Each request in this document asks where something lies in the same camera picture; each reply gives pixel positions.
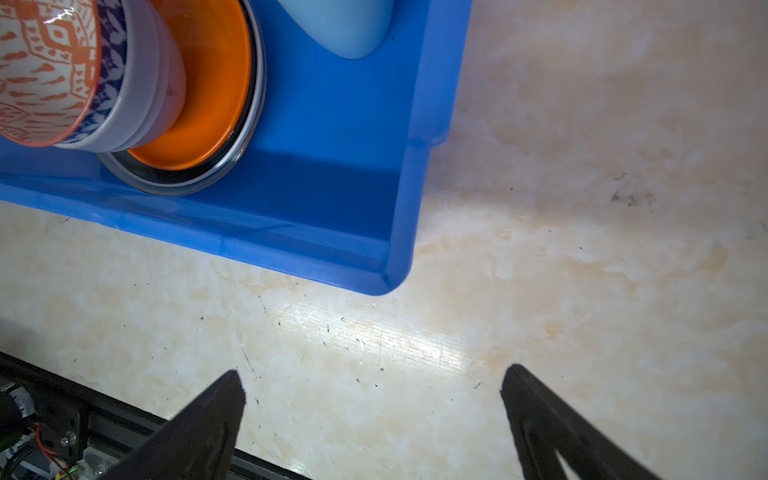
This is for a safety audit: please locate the blue plastic bin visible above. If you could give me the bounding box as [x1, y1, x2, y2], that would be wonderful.
[1, 1, 472, 295]

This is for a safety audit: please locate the lavender grey bowl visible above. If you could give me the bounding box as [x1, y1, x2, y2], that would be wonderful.
[55, 1, 186, 153]

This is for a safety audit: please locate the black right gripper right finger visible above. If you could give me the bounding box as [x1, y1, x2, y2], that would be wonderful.
[500, 364, 657, 479]

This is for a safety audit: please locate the red patterned bowl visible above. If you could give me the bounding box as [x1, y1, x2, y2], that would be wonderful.
[1, 0, 128, 147]

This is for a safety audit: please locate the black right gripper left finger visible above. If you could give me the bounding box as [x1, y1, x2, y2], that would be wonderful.
[104, 370, 246, 479]

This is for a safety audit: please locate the cream mug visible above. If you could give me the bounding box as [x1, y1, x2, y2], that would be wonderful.
[278, 0, 394, 59]

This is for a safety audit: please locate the black plate orange underside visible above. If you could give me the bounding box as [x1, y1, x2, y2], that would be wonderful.
[97, 1, 267, 197]

